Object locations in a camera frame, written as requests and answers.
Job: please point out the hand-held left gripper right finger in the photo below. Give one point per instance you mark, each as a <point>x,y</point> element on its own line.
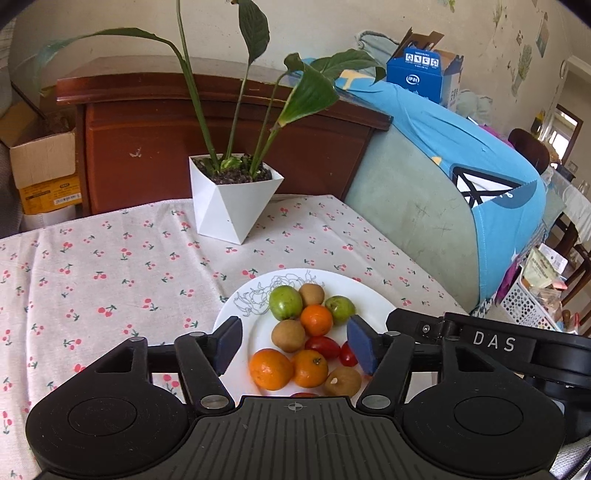
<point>360,347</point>

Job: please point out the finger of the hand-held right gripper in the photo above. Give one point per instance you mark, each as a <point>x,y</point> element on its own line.
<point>425,325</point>

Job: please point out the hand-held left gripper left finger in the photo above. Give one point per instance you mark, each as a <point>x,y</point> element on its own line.
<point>228,345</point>

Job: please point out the red cherry tomato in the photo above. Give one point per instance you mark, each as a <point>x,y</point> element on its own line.
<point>347,355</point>
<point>322,346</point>

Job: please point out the white flower-print plate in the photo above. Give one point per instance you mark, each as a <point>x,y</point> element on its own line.
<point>256,323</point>

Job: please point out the brown kiwi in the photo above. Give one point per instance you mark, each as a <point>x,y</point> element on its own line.
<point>288,335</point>
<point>311,294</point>
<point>342,381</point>

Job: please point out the green round fruit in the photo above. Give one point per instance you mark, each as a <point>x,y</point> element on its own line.
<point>285,302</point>
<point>340,308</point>

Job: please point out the large orange mandarin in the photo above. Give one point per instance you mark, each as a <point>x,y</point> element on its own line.
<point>271,369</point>

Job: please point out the small orange mandarin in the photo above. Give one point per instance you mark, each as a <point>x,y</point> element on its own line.
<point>316,320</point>

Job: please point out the white perforated basket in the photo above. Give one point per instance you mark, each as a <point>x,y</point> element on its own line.
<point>526,304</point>

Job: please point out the purple cloth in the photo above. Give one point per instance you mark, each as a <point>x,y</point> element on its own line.
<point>508,281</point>

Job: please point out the snack packets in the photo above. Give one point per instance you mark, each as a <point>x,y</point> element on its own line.
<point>542,272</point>

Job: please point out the grey cloth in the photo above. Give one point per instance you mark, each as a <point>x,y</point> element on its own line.
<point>575,461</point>

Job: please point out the white angular plant pot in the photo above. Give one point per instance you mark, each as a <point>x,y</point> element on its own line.
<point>226,207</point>

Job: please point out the cherry-print tablecloth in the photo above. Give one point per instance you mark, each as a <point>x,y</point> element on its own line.
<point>115,258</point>

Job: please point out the blue printed cloth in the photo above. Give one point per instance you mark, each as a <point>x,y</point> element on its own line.
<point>443,134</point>

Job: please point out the dark brown chair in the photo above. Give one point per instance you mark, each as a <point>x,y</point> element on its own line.
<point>531,150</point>

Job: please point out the brown wooden cabinet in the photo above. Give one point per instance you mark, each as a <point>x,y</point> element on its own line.
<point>147,138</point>

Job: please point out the blue carton box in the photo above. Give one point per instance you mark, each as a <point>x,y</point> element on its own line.
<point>415,74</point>

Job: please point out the green leafy plant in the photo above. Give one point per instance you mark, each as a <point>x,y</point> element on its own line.
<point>314,90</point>

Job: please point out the open cardboard box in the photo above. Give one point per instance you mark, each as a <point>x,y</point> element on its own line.
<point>41,161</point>

